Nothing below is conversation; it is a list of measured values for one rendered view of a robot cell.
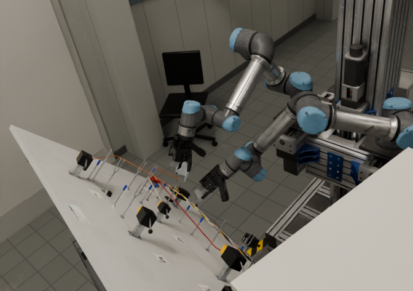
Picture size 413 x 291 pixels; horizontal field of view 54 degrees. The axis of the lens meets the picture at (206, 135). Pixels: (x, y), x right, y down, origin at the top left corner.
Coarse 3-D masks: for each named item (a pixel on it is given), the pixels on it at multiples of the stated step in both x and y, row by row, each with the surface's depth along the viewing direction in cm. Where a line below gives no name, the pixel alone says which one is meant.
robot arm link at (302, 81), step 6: (294, 72) 215; (300, 72) 215; (288, 78) 215; (294, 78) 211; (300, 78) 211; (306, 78) 210; (288, 84) 214; (294, 84) 210; (300, 84) 208; (306, 84) 208; (312, 84) 213; (288, 90) 215; (294, 90) 212; (300, 90) 210; (306, 90) 210
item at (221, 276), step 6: (228, 246) 139; (228, 252) 138; (234, 252) 136; (222, 258) 138; (228, 258) 136; (234, 258) 134; (240, 258) 135; (228, 264) 135; (234, 264) 134; (240, 264) 135; (222, 270) 138; (228, 270) 137; (240, 270) 136; (216, 276) 137; (222, 276) 137
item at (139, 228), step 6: (144, 210) 126; (150, 210) 129; (138, 216) 128; (144, 216) 125; (150, 216) 125; (138, 222) 128; (144, 222) 125; (150, 222) 124; (138, 228) 127; (150, 228) 122; (132, 234) 127; (138, 234) 127
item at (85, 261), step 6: (72, 240) 196; (78, 246) 193; (78, 252) 200; (84, 258) 185; (84, 264) 205; (90, 264) 183; (90, 270) 180; (96, 276) 177; (96, 282) 175; (102, 288) 172
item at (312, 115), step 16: (304, 96) 174; (304, 112) 166; (320, 112) 164; (336, 112) 169; (352, 112) 171; (400, 112) 176; (304, 128) 169; (320, 128) 167; (336, 128) 171; (352, 128) 170; (368, 128) 170; (384, 128) 170; (400, 128) 168; (400, 144) 170
